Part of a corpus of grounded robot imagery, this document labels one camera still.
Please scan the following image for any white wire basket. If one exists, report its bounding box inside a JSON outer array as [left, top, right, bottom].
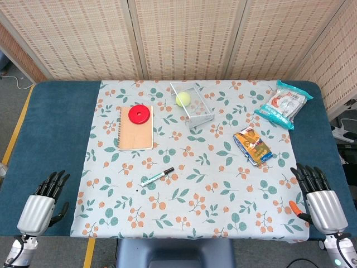
[[170, 81, 216, 129]]

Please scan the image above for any teal white snack bag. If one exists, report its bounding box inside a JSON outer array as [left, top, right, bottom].
[[253, 79, 314, 131]]

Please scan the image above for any brown spiral notebook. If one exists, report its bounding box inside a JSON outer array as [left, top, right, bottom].
[[116, 105, 155, 151]]

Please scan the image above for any white power strip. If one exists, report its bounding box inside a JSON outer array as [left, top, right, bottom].
[[331, 118, 357, 143]]

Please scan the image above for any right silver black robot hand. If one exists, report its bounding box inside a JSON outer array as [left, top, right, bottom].
[[288, 163, 349, 234]]

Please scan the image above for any white floor cable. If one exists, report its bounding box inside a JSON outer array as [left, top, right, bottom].
[[0, 74, 36, 90]]

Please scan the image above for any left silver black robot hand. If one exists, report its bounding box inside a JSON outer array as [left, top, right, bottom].
[[16, 169, 70, 237]]

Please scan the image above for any white green marker pen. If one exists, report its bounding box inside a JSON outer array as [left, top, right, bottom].
[[140, 171, 166, 188]]

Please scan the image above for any black table knob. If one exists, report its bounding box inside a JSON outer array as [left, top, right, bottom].
[[319, 239, 335, 252]]

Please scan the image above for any yellow blue snack packet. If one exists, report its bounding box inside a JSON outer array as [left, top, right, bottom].
[[233, 127, 273, 167]]

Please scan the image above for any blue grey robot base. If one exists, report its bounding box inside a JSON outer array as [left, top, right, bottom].
[[115, 238, 237, 268]]

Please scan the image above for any floral print tablecloth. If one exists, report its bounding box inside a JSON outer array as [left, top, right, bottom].
[[69, 80, 311, 241]]

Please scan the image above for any black floor cable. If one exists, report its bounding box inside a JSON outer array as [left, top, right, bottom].
[[287, 258, 317, 268]]

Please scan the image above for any bamboo folding screen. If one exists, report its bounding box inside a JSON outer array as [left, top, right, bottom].
[[0, 0, 357, 119]]

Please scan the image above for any yellow tennis ball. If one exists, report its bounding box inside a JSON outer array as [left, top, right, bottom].
[[175, 92, 191, 107]]

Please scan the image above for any dark blue table cover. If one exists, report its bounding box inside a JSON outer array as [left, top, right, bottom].
[[0, 80, 357, 241]]

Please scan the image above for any red plastic disc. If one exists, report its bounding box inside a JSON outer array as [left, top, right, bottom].
[[128, 104, 152, 124]]

